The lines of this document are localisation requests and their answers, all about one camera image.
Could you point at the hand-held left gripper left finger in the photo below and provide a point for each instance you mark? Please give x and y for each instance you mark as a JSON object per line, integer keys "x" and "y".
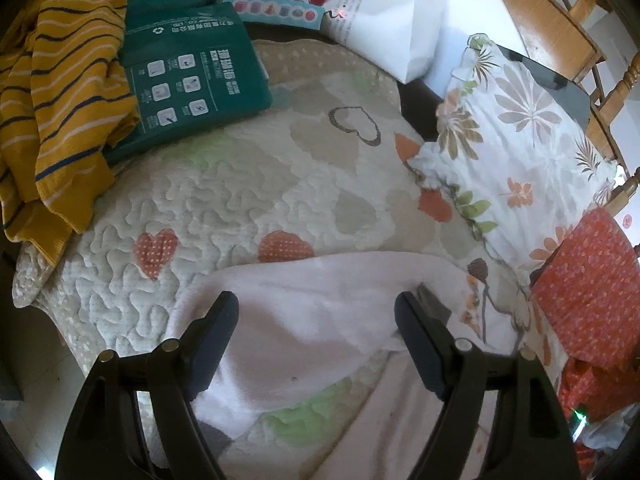
{"x": 215, "y": 350}

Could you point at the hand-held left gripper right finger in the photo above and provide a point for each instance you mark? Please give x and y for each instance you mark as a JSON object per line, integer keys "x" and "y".
{"x": 415, "y": 345}

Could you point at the pale pink small garment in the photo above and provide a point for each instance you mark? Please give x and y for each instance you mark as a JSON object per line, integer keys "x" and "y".
{"x": 310, "y": 310}

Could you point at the yellow striped garment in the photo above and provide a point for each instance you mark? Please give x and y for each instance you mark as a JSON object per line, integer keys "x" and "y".
{"x": 65, "y": 110}

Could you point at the quilted heart print blanket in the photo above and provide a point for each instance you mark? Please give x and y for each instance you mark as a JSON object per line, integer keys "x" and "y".
{"x": 225, "y": 195}

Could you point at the red patterned cloth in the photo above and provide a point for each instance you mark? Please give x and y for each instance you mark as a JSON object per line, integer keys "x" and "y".
{"x": 590, "y": 285}

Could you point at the floral print pillow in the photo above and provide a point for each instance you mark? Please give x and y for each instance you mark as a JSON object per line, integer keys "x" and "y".
{"x": 510, "y": 150}

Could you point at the green printed bag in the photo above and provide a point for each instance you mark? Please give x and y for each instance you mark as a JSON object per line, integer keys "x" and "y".
{"x": 200, "y": 85}

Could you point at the dark flat board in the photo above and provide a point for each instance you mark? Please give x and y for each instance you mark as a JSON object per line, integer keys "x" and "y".
{"x": 560, "y": 90}

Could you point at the white plastic bag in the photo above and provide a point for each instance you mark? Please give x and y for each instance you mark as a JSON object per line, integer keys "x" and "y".
{"x": 380, "y": 20}

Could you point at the white cloth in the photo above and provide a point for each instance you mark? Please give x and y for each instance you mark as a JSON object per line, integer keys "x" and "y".
{"x": 475, "y": 10}

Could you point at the strip with coloured shapes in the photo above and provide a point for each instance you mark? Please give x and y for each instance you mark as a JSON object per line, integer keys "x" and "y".
{"x": 280, "y": 10}

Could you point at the wooden chair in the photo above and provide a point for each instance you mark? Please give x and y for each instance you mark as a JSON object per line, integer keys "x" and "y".
{"x": 575, "y": 35}

